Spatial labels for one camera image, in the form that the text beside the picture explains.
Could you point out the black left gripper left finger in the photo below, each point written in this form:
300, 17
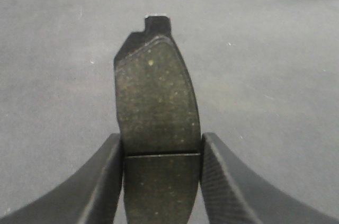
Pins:
89, 196

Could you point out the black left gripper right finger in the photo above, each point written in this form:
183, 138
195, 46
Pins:
234, 193

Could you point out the brake pad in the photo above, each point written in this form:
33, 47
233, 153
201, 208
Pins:
159, 125

